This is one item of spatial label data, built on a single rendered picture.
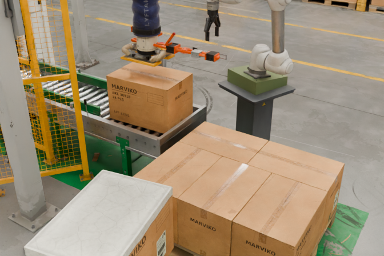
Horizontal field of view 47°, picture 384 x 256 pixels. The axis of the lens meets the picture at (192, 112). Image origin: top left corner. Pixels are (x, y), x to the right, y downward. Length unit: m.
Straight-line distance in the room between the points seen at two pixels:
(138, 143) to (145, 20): 0.96
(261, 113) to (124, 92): 1.24
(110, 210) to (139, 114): 1.67
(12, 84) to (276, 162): 1.93
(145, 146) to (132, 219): 1.56
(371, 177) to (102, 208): 2.82
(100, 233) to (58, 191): 2.06
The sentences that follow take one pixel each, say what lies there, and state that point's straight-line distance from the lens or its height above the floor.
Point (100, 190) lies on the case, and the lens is 2.23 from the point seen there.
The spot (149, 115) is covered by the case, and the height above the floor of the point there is 0.68.
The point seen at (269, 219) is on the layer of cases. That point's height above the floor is 0.54.
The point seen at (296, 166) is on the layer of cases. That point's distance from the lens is 3.29.
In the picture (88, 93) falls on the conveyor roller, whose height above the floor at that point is 0.52.
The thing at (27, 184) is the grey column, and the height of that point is 0.35.
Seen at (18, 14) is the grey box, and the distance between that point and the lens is 3.10.
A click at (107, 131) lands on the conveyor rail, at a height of 0.51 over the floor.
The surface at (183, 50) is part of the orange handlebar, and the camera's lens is 3.39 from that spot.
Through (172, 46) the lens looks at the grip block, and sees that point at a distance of 3.45.
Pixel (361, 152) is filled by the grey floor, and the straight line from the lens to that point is 4.68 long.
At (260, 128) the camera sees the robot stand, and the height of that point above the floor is 0.37.
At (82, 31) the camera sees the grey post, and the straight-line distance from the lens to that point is 6.55.
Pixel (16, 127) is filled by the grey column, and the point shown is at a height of 0.84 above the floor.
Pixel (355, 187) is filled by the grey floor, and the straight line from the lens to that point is 4.16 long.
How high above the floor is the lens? 2.34
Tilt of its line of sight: 27 degrees down
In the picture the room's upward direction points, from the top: straight up
